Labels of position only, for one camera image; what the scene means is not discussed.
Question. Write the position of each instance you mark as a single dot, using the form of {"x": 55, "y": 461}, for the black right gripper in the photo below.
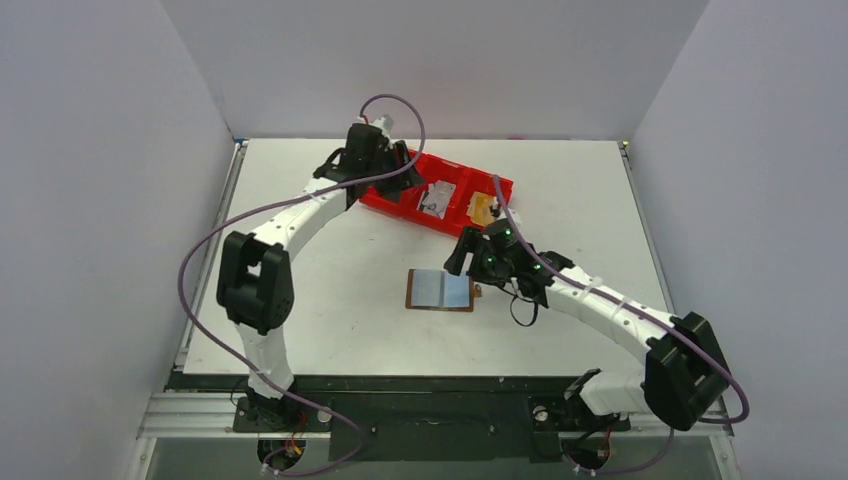
{"x": 473, "y": 254}

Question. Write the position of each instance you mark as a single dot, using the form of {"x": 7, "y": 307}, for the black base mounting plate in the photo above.
{"x": 544, "y": 398}

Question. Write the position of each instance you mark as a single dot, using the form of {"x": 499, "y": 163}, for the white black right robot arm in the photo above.
{"x": 683, "y": 370}

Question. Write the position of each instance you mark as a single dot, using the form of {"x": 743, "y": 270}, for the red three-compartment plastic bin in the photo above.
{"x": 452, "y": 197}

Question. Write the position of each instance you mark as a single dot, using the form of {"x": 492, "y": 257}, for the yellow card in bin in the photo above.
{"x": 480, "y": 209}

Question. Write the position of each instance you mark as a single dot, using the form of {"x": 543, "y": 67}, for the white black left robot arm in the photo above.
{"x": 255, "y": 285}

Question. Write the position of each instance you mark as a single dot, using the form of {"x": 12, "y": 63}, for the aluminium front rail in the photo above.
{"x": 219, "y": 415}

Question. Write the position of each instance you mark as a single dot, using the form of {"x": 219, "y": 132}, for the white grey cards in bin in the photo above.
{"x": 436, "y": 199}

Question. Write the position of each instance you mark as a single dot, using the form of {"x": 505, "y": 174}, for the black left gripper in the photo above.
{"x": 400, "y": 183}

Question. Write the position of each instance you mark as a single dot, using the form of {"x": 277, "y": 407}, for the brown leather card holder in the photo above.
{"x": 438, "y": 290}

